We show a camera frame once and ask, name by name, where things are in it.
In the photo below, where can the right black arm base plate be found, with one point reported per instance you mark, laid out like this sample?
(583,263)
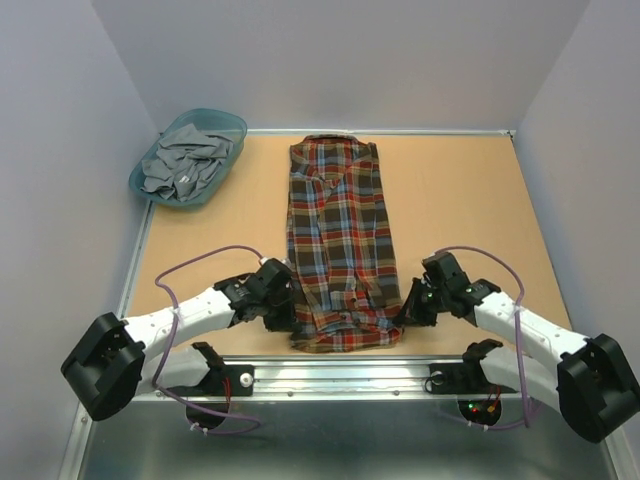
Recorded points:
(446,378)

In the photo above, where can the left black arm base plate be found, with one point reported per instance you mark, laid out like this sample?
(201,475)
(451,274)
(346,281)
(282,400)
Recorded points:
(239,378)

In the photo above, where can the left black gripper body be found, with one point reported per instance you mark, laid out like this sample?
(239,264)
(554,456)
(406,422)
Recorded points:
(277,312)

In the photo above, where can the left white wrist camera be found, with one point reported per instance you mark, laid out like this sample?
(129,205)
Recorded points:
(284,261)

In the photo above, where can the aluminium front rail frame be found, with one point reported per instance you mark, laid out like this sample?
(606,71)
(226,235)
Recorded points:
(343,384)

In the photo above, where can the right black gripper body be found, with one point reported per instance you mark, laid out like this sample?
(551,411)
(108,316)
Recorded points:
(425,301)

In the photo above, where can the teal plastic basket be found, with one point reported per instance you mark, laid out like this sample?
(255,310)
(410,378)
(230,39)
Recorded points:
(224,123)

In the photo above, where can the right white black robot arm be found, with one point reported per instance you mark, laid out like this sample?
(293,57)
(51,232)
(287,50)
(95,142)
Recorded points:
(587,380)

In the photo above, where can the plaid long sleeve shirt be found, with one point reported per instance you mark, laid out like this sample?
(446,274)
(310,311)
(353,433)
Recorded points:
(346,292)

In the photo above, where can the grey long sleeve shirt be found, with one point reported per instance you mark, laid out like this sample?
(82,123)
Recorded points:
(185,162)

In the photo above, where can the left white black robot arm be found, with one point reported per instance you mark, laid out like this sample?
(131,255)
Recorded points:
(117,359)

